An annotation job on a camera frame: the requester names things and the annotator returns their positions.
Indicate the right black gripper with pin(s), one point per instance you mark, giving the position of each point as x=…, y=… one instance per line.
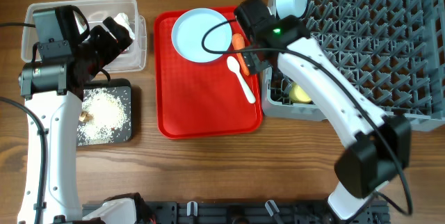
x=253, y=61

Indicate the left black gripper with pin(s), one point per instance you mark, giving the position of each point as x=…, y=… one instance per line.
x=112, y=49

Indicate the white tissue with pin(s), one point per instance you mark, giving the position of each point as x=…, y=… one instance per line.
x=123, y=20

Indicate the yellow plastic cup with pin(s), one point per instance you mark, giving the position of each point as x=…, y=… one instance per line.
x=298, y=95

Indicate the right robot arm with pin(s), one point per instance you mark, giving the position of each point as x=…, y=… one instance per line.
x=377, y=146

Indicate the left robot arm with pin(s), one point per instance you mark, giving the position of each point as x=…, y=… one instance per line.
x=64, y=60

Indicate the grey dishwasher rack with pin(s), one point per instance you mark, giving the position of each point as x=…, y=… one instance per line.
x=392, y=51

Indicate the white plastic spoon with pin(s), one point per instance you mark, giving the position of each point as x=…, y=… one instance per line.
x=235, y=67

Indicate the orange carrot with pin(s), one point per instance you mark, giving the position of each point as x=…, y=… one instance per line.
x=238, y=43

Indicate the clear plastic bin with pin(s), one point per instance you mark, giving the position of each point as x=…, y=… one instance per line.
x=133, y=59

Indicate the spilled white rice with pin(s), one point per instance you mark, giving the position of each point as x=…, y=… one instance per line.
x=101, y=116

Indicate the brown food chunk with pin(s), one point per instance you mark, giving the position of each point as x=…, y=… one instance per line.
x=85, y=117

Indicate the black tray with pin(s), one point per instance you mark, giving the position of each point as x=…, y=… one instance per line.
x=121, y=88

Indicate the red plastic tray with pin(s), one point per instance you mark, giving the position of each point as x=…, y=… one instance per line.
x=199, y=99

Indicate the light blue plate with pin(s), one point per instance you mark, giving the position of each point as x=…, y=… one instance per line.
x=188, y=32

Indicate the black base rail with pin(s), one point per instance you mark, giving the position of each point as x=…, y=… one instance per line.
x=300, y=212

